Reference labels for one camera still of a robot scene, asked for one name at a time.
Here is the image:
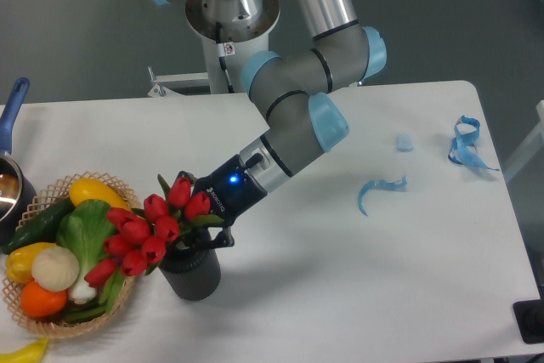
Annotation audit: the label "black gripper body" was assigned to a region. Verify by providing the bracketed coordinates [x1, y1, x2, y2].
[193, 155, 268, 227]

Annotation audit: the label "red tulip bouquet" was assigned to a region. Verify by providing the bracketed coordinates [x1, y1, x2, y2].
[85, 175, 222, 289]

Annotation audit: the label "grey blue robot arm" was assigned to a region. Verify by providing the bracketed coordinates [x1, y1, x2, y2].
[153, 0, 387, 254]

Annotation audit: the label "dark grey ribbed vase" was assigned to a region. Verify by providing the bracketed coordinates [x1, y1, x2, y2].
[159, 240, 221, 301]

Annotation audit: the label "yellow squash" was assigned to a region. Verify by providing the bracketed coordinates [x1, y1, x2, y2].
[69, 178, 130, 210]

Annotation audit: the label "green bok choy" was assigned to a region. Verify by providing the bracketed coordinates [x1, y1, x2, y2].
[56, 199, 117, 305]

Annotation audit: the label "green bean pods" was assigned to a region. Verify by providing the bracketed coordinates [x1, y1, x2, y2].
[63, 303, 105, 324]

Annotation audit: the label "woven wicker basket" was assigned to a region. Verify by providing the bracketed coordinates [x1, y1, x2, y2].
[2, 172, 140, 339]

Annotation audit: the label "green cucumber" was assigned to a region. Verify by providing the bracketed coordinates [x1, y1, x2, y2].
[3, 198, 74, 254]

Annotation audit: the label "white garlic bulb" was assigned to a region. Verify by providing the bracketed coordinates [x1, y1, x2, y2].
[31, 246, 80, 292]

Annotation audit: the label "curved blue tape strip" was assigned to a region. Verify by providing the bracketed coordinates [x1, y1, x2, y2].
[356, 174, 409, 218]

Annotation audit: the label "small blue tape piece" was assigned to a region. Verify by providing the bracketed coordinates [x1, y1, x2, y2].
[395, 133, 414, 153]

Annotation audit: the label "yellow bell pepper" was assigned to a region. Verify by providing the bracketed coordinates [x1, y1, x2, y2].
[5, 242, 55, 285]

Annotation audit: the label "orange fruit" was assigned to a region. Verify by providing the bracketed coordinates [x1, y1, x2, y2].
[20, 281, 68, 318]

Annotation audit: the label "yellow banana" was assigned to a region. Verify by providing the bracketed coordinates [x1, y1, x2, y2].
[1, 337, 49, 363]

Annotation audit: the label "tangled blue tape strip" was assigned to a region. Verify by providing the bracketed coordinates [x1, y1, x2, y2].
[447, 116, 499, 171]

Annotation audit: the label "black device at edge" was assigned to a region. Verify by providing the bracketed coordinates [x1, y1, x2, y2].
[513, 299, 543, 344]

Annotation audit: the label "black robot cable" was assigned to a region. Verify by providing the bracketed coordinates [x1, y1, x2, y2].
[214, 21, 235, 94]

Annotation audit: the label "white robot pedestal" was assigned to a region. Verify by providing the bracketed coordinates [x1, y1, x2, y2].
[185, 0, 280, 73]

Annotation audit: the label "blue handled saucepan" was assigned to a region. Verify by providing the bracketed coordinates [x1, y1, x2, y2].
[1, 77, 36, 246]

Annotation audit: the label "white frame at right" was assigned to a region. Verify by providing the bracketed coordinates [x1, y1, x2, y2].
[502, 100, 543, 184]

